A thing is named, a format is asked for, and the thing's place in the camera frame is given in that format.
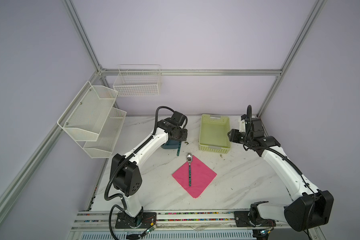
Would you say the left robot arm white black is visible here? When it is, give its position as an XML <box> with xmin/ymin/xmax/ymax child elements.
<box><xmin>104</xmin><ymin>106</ymin><xmax>188</xmax><ymax>225</ymax></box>

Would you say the spoon with teal handle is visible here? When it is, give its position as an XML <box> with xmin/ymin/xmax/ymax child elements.
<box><xmin>186</xmin><ymin>153</ymin><xmax>193</xmax><ymax>187</ymax></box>

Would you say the fork with teal handle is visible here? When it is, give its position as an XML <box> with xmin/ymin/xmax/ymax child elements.
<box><xmin>177</xmin><ymin>142</ymin><xmax>182</xmax><ymax>157</ymax></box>

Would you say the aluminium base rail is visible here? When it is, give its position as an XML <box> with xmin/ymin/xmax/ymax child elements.
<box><xmin>69</xmin><ymin>209</ymin><xmax>291</xmax><ymax>232</ymax></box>

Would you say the white wire wall basket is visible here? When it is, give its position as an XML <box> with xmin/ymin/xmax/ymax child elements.
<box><xmin>113</xmin><ymin>65</ymin><xmax>162</xmax><ymax>97</ymax></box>

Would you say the pink paper napkin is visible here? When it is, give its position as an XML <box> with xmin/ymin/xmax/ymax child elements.
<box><xmin>172</xmin><ymin>156</ymin><xmax>217</xmax><ymax>199</ymax></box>

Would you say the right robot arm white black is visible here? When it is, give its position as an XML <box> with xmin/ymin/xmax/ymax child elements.
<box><xmin>228</xmin><ymin>113</ymin><xmax>334</xmax><ymax>232</ymax></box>

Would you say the light green perforated basket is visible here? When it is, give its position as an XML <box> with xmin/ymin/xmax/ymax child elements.
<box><xmin>199</xmin><ymin>114</ymin><xmax>231</xmax><ymax>154</ymax></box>

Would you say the white mesh two-tier shelf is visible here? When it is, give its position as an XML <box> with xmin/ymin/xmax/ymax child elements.
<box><xmin>57</xmin><ymin>82</ymin><xmax>127</xmax><ymax>159</ymax></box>

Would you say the dark teal plastic tub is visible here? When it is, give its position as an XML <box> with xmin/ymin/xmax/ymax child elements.
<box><xmin>161</xmin><ymin>140</ymin><xmax>181</xmax><ymax>150</ymax></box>

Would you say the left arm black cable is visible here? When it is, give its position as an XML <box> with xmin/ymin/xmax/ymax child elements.
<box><xmin>103</xmin><ymin>105</ymin><xmax>176</xmax><ymax>240</ymax></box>

